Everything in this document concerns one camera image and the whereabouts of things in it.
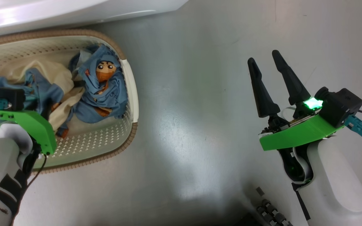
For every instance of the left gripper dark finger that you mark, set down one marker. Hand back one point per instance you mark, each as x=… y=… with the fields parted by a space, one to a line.
x=47 y=108

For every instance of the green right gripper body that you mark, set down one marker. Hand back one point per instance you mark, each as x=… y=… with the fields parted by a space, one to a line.
x=294 y=136

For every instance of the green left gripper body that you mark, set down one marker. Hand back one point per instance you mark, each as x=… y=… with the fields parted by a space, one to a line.
x=33 y=125

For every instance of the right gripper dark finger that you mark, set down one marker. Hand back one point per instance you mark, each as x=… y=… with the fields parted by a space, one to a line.
x=262 y=94
x=292 y=84

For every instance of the blue and cream garment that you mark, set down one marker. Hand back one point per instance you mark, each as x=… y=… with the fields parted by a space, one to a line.
x=55 y=78

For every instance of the blue cartoon-face print garment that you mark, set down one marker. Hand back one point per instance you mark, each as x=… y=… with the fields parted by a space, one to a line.
x=108 y=94

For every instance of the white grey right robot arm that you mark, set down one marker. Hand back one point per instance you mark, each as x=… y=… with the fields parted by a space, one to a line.
x=335 y=182

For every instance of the white front-load washing machine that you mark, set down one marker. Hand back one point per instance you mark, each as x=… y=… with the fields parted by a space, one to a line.
x=74 y=12

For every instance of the cream perforated laundry basket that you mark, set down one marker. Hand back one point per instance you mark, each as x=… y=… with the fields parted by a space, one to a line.
x=112 y=141

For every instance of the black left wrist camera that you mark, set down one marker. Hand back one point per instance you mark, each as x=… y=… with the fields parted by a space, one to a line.
x=9 y=95

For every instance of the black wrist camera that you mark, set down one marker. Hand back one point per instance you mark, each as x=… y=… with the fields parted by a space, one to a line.
x=9 y=95
x=341 y=105

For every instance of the teal left camera connector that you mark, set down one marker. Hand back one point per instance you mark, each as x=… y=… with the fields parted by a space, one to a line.
x=1 y=104

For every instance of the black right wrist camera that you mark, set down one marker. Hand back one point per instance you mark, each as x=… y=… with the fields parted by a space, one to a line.
x=341 y=105

